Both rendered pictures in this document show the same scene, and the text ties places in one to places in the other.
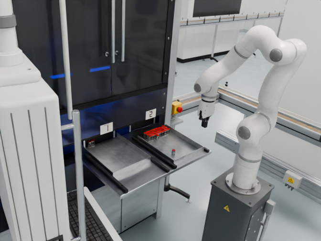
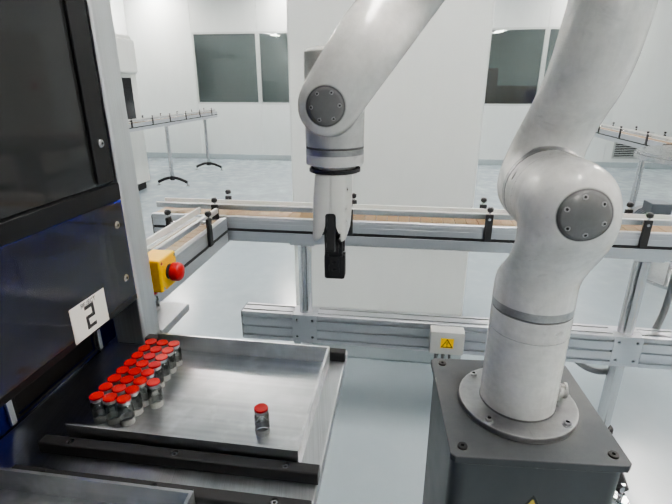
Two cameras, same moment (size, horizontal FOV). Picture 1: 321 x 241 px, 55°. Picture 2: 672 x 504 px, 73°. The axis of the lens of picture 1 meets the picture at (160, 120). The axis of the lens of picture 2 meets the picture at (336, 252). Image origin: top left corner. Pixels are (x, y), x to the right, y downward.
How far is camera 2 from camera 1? 1.19 m
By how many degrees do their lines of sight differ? 35
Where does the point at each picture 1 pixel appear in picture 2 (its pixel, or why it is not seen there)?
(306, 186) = (473, 341)
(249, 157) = (565, 306)
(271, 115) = (583, 142)
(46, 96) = not seen: outside the picture
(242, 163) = (541, 338)
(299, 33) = not seen: hidden behind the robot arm
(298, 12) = (315, 24)
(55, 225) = not seen: outside the picture
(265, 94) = (614, 47)
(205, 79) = (362, 51)
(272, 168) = (394, 336)
